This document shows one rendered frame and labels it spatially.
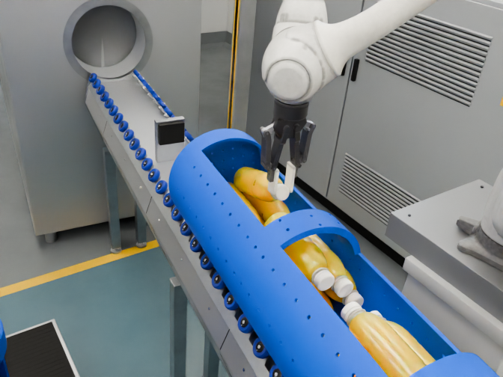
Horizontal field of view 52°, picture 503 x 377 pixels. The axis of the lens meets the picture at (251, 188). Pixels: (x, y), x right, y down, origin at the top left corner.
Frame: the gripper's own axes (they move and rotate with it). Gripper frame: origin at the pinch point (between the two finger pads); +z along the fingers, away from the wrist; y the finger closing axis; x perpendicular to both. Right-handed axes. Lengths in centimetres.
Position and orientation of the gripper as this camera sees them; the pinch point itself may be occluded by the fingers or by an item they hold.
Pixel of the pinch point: (281, 179)
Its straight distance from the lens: 120.4
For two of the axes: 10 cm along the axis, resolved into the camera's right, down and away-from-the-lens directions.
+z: -0.8, 8.5, 5.3
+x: 4.5, 5.0, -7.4
